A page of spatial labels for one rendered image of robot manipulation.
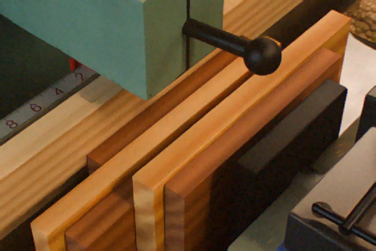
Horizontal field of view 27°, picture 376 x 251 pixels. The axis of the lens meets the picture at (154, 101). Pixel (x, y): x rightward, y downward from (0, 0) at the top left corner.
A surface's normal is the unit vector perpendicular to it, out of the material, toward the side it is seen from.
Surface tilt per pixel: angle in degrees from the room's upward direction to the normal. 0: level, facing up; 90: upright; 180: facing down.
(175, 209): 90
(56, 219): 0
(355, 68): 0
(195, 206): 90
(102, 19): 90
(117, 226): 90
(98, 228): 0
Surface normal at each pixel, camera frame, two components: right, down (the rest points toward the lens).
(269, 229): -0.03, -0.73
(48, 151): 0.74, 0.44
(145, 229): -0.67, 0.51
